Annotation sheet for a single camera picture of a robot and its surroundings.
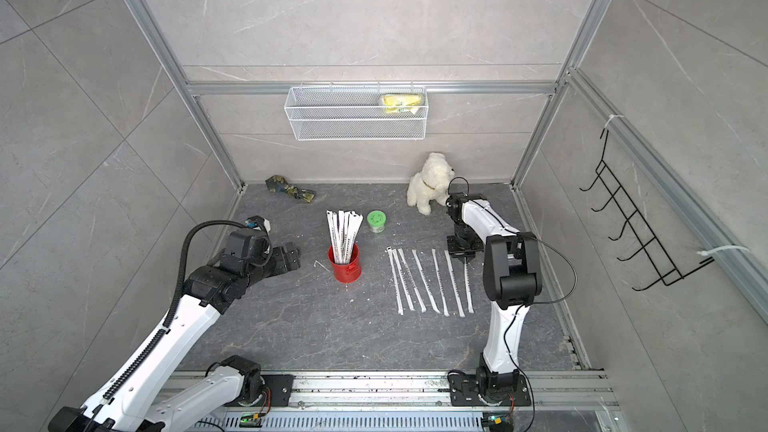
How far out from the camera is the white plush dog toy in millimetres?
999

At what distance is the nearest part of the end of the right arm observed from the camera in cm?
74

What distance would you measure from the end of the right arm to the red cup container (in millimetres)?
286

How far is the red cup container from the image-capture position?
888 millimetres

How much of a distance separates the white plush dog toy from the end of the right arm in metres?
0.22

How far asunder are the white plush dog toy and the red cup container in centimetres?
33
